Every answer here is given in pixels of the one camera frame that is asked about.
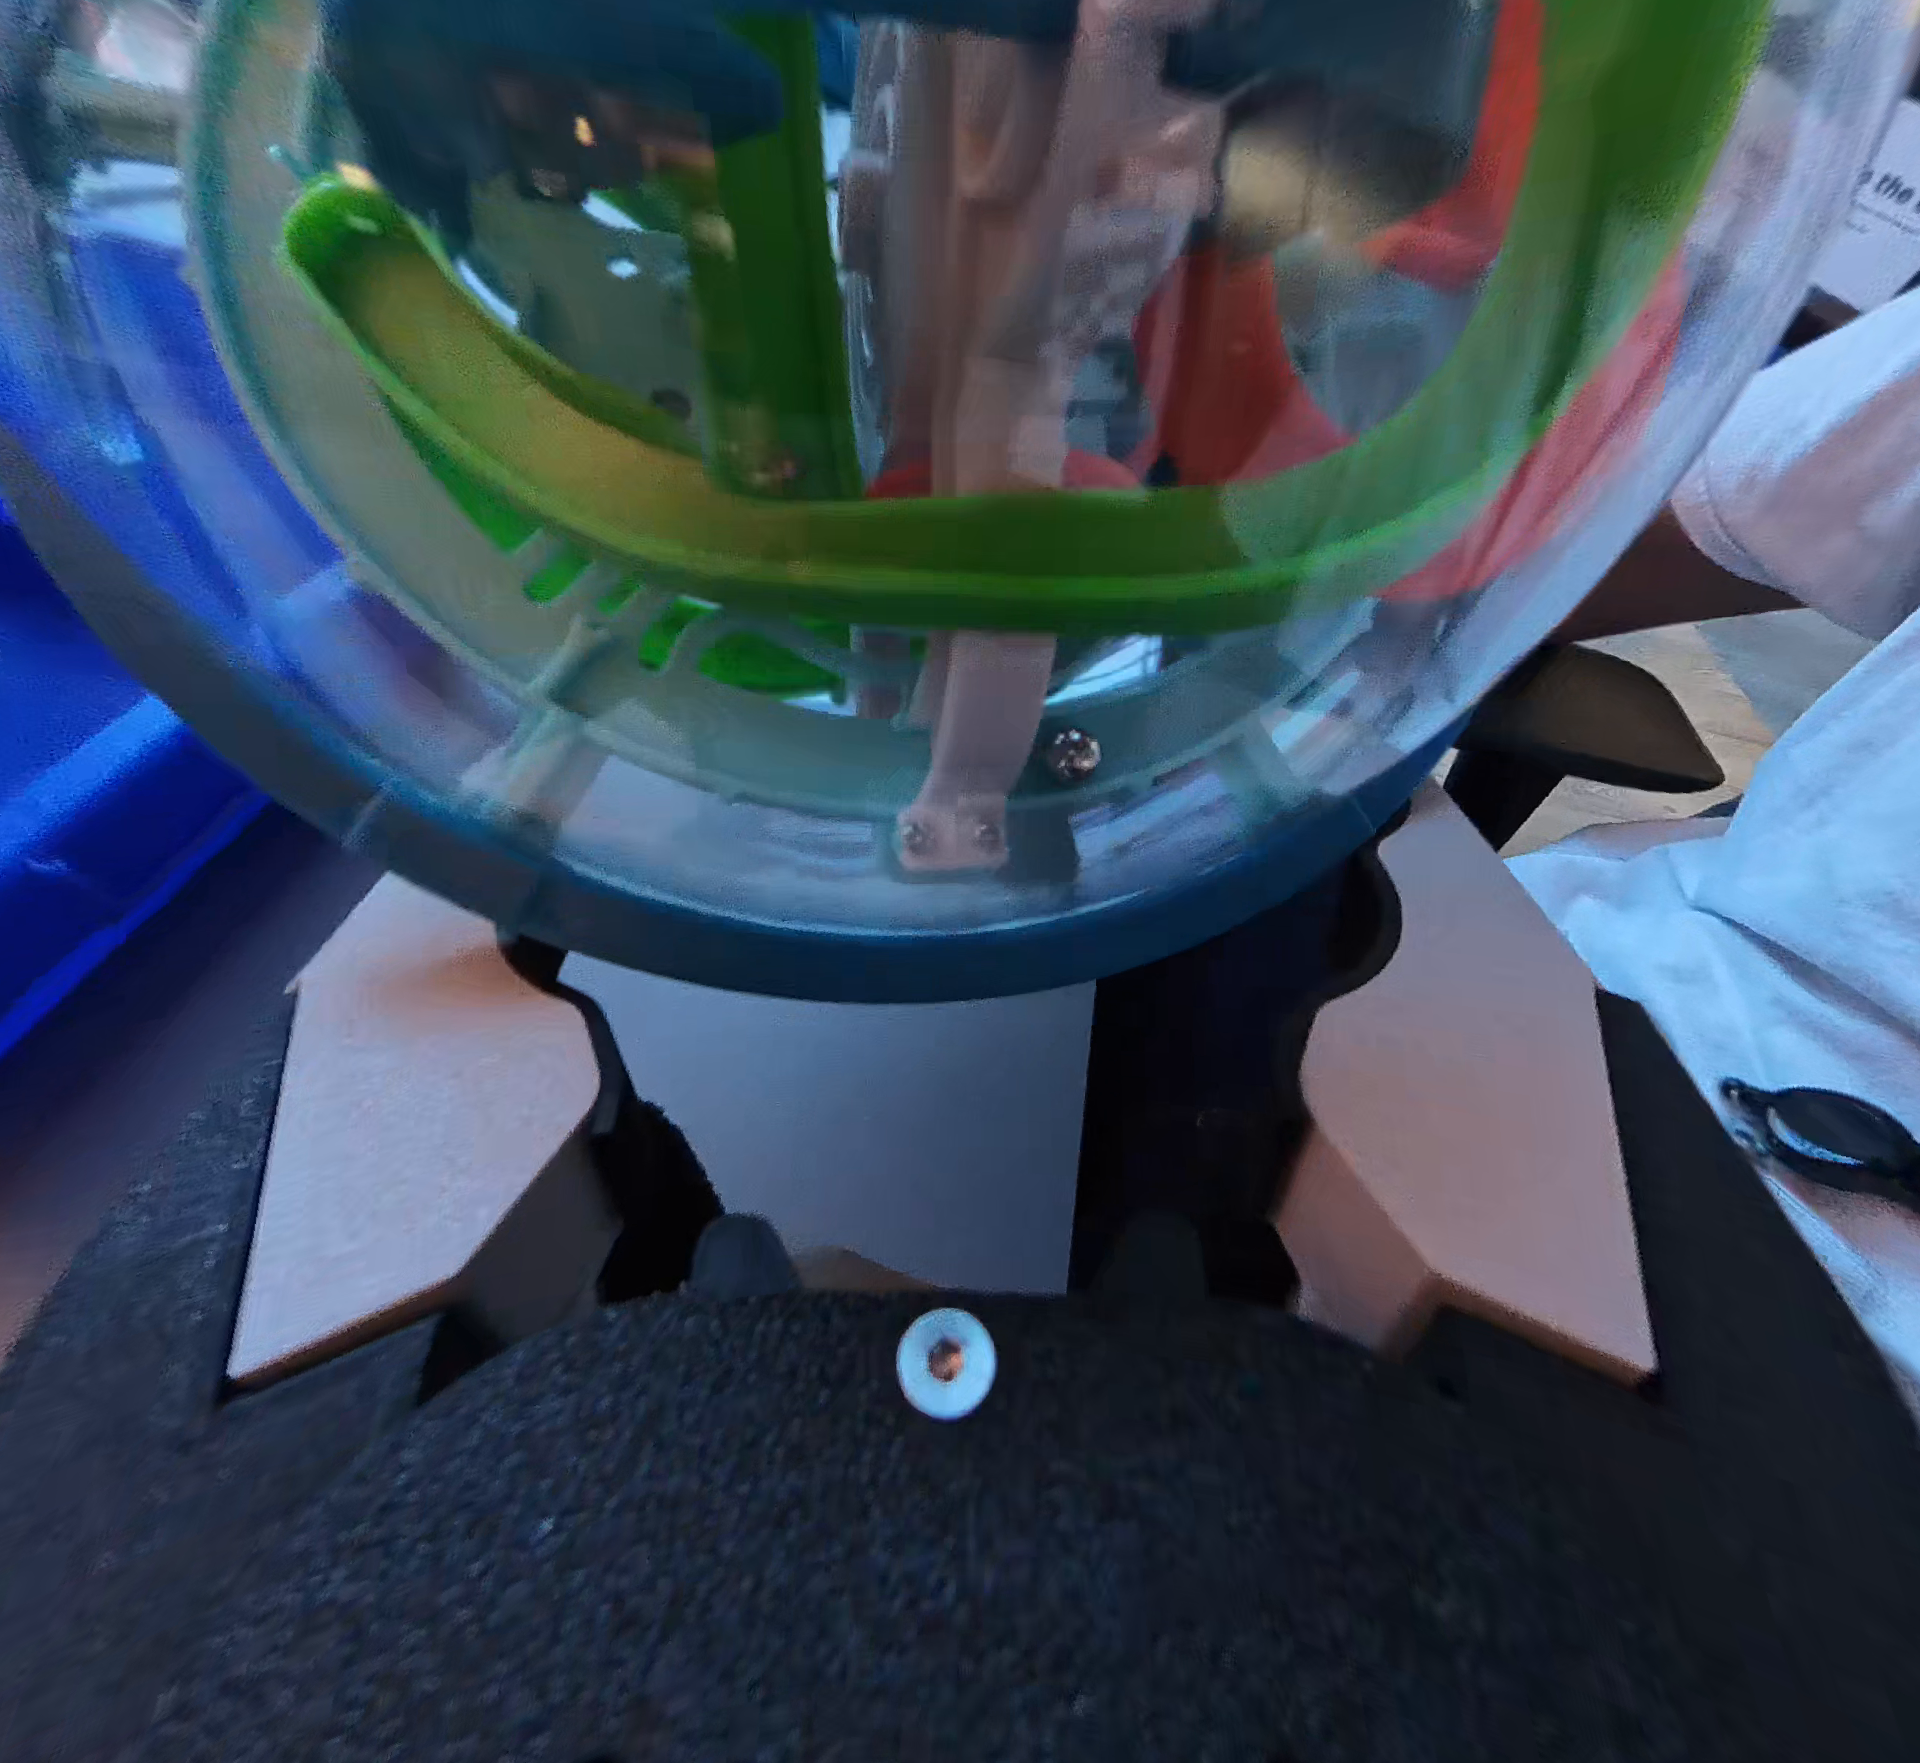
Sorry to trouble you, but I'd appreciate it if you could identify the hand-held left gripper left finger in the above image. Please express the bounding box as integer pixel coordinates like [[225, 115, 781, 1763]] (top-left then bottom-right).
[[224, 875, 650, 1393]]

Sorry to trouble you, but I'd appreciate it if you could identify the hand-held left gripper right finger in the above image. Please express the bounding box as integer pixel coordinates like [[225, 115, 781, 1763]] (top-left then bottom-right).
[[1266, 782, 1664, 1387]]

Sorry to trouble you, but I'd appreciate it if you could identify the clear plastic maze ball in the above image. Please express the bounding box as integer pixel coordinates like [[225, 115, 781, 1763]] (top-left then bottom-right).
[[0, 0, 1860, 1006]]

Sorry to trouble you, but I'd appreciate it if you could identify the person in white shirt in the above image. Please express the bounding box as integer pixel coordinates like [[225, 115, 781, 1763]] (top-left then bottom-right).
[[1505, 290, 1920, 1427]]

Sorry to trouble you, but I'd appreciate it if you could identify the black chair armrest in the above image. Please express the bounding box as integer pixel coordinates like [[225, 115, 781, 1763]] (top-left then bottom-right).
[[1446, 641, 1729, 852]]

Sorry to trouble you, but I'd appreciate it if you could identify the blue plastic bin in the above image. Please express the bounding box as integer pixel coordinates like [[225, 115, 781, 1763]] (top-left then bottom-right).
[[0, 487, 351, 1064]]

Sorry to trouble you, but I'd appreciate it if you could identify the black ring clip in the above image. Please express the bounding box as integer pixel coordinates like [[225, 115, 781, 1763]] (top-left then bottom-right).
[[1720, 1078, 1920, 1212]]

